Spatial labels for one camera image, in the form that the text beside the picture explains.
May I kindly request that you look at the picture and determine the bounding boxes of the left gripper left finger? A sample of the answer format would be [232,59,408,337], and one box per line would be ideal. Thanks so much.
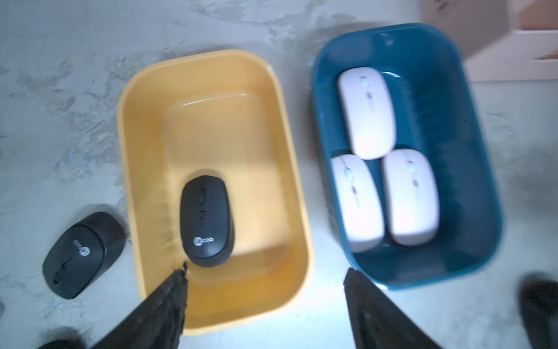
[94,263,188,348]

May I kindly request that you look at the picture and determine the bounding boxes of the yellow plastic storage box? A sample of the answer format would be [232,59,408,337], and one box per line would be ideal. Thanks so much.
[118,49,313,336]

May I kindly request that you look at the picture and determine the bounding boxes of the black mouse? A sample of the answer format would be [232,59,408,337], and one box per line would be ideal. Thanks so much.
[180,175,235,268]
[42,212,126,300]
[519,273,557,348]

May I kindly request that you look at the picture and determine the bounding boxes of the pink mouse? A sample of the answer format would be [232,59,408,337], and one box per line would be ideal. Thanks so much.
[337,67,396,160]
[382,148,440,246]
[331,154,385,253]

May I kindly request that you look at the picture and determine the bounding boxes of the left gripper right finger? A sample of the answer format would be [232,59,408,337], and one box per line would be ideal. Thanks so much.
[344,268,440,349]

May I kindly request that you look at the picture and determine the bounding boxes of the pink desktop file organizer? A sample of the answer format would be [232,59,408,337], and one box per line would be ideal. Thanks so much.
[421,0,557,81]

